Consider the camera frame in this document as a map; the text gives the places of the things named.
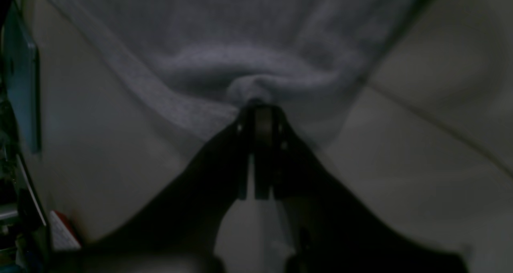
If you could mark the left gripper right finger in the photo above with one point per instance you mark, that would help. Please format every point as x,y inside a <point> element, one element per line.
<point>332,230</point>

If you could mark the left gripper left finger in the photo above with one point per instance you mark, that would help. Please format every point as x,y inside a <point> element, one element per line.
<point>176,232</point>

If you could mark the grey T-shirt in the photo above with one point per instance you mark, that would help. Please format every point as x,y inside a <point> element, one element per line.
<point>195,64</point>

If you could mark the blue-grey laptop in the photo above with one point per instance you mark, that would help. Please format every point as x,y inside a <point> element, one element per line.
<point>22,77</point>

